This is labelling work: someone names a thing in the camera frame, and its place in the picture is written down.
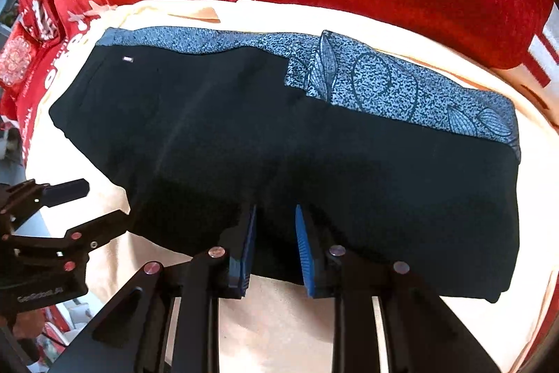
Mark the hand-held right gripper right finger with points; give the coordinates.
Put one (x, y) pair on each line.
(303, 250)

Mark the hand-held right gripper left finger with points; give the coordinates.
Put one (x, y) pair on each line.
(246, 250)

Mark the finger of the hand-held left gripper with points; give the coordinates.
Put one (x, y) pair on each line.
(102, 229)
(65, 191)

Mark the black pants with patterned stripe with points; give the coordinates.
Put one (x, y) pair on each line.
(349, 180)

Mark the peach cloth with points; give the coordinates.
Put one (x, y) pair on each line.
(270, 325)

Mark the red cushion with round ornaments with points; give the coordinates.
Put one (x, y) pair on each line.
(15, 58)

